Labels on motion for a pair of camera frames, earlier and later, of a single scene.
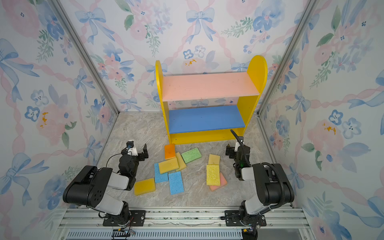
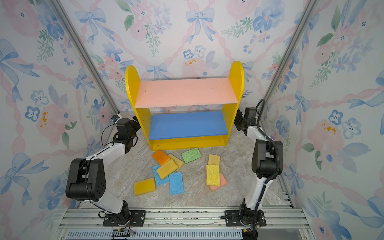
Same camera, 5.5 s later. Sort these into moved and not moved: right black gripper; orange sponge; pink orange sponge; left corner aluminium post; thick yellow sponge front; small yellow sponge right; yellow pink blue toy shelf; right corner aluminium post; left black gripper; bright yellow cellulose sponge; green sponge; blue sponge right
Moved: orange sponge; right black gripper; yellow pink blue toy shelf; left black gripper
Not moved: small yellow sponge right; bright yellow cellulose sponge; pink orange sponge; blue sponge right; green sponge; thick yellow sponge front; left corner aluminium post; right corner aluminium post
